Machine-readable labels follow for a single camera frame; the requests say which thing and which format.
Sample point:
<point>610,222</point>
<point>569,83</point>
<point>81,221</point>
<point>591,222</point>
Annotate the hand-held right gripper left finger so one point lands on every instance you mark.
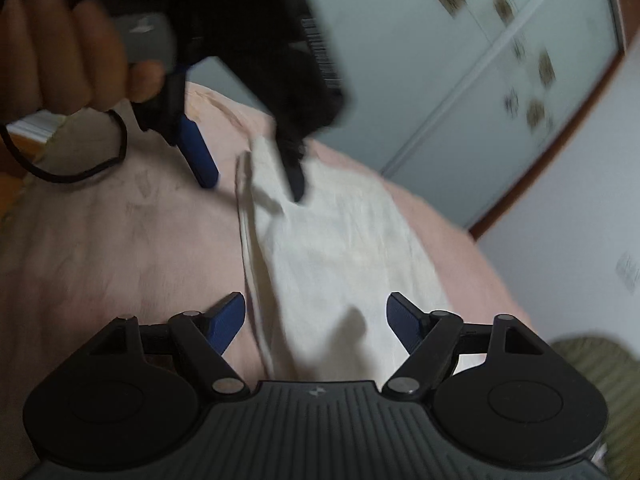
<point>227,320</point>

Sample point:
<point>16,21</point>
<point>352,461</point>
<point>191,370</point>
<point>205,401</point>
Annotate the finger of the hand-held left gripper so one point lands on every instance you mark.
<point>200,155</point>
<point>295,170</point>

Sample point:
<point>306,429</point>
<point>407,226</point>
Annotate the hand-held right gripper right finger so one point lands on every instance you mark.
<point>402,320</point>

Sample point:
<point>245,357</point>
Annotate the white pants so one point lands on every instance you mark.
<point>340,240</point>

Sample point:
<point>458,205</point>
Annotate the person's left hand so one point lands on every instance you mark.
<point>50,60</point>

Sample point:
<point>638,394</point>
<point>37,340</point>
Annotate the pink blanket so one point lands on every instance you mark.
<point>125,240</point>

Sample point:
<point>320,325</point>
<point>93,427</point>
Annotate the flower print wardrobe door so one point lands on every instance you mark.
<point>425,85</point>

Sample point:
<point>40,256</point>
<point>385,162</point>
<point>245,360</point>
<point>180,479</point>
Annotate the olive green padded headboard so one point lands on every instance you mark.
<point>610,385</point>

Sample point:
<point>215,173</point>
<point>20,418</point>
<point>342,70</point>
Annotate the brown wooden door frame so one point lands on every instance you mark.
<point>550,160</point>

